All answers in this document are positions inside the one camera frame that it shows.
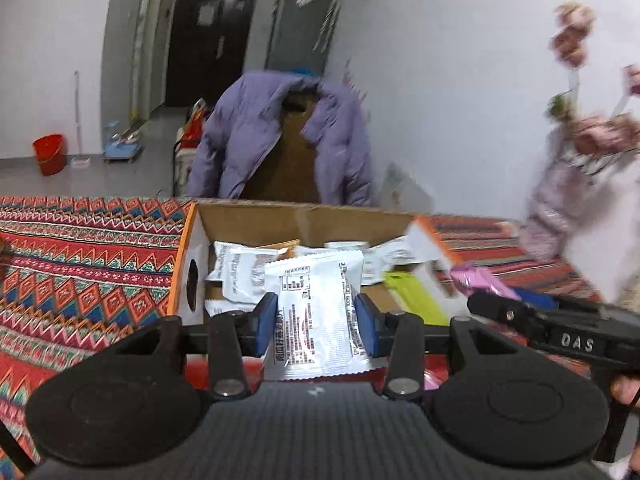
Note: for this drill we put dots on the purple puffer jacket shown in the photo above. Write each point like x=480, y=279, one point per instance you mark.
x=244, y=128

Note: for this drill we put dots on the brown chair back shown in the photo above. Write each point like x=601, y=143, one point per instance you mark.
x=287, y=173

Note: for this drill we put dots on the pink ceramic vase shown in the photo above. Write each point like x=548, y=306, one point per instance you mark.
x=574, y=191

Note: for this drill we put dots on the pink snack packet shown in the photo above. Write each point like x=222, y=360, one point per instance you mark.
x=468, y=279

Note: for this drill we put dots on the white snack packet upper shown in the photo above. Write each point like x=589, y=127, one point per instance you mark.
x=240, y=270

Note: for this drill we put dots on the red plastic bucket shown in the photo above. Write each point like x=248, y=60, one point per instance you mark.
x=50, y=153

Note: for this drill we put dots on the dried pink flowers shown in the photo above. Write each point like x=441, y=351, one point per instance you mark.
x=599, y=110

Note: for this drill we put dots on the dark entrance door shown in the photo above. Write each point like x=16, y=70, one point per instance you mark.
x=207, y=48

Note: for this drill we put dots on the white printed snack packet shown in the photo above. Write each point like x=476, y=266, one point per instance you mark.
x=316, y=331

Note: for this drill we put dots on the grey cabinet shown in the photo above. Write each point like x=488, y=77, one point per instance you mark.
x=301, y=36

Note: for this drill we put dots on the lime green snack packet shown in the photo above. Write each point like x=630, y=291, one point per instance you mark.
x=415, y=298

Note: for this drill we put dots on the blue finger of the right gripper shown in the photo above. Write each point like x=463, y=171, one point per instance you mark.
x=537, y=300
x=516, y=315

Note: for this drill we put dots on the red cardboard box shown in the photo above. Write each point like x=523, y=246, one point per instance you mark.
x=389, y=242

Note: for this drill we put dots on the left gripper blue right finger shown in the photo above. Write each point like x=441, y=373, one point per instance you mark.
x=368, y=316

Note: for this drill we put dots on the patterned red tablecloth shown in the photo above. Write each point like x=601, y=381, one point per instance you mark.
x=78, y=274

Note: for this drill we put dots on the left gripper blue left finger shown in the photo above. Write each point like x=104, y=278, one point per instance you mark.
x=265, y=315

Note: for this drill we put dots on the right hand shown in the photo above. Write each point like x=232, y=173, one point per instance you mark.
x=618, y=450

